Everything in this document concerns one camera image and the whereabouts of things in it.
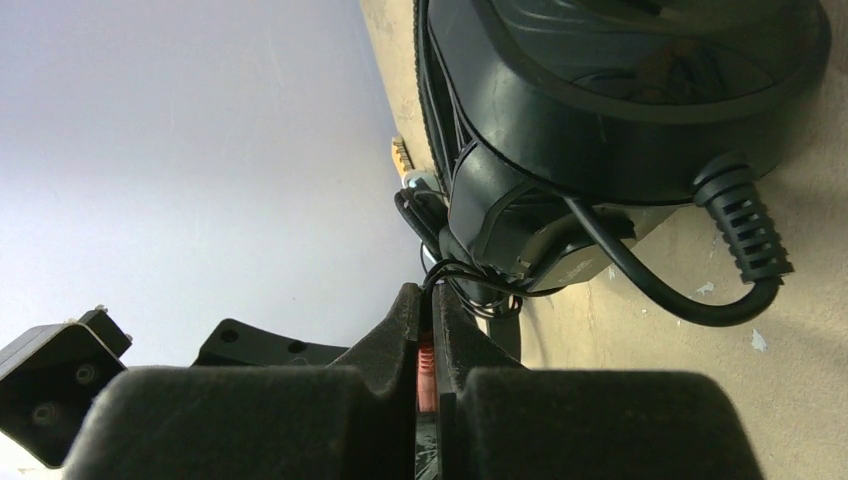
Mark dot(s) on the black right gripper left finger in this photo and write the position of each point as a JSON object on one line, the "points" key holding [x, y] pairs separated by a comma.
{"points": [[352, 419]]}

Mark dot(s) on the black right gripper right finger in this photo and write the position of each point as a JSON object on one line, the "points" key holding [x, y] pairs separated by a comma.
{"points": [[500, 420]]}

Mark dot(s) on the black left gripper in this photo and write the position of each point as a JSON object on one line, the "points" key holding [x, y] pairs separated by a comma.
{"points": [[51, 374]]}

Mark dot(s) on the black headband headset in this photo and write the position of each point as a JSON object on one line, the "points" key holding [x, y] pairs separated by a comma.
{"points": [[563, 132]]}

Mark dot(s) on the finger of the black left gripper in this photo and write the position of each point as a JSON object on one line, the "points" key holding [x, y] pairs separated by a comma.
{"points": [[234, 343]]}

